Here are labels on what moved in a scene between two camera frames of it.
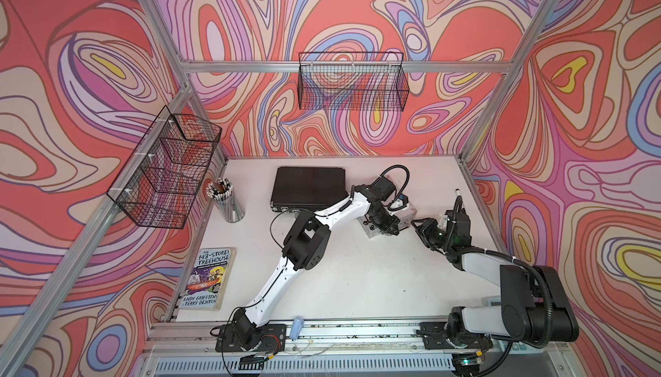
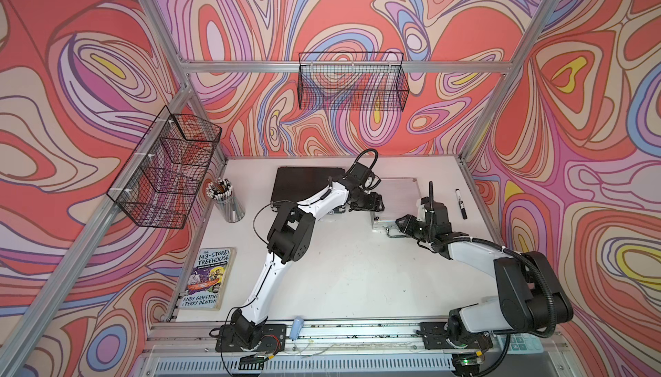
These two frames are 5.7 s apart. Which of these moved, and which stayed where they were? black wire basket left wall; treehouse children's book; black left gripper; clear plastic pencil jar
Moved: black left gripper
Stayed: black wire basket left wall; treehouse children's book; clear plastic pencil jar
